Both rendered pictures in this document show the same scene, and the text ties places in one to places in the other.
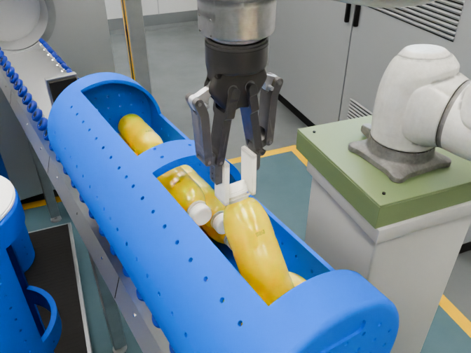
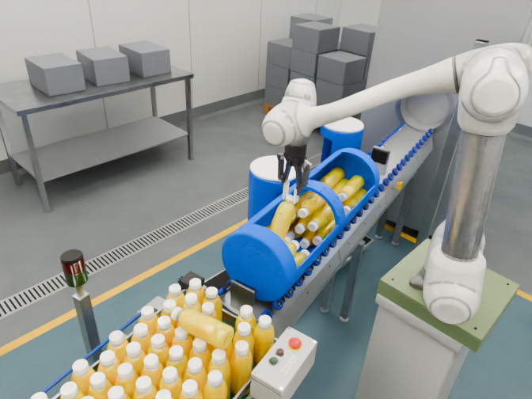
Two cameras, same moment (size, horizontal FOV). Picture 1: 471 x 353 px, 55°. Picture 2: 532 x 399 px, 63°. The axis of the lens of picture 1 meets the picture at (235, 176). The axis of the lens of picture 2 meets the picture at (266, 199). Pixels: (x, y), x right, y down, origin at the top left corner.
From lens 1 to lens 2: 1.28 m
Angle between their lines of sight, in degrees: 53
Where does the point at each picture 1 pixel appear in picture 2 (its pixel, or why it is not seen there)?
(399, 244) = (393, 321)
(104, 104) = (355, 165)
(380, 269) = (381, 328)
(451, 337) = not seen: outside the picture
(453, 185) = not seen: hidden behind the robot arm
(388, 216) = (385, 290)
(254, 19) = not seen: hidden behind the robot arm
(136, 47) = (443, 157)
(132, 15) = (450, 137)
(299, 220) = (519, 372)
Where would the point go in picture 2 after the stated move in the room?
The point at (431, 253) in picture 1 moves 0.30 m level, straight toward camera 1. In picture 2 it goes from (418, 353) to (334, 342)
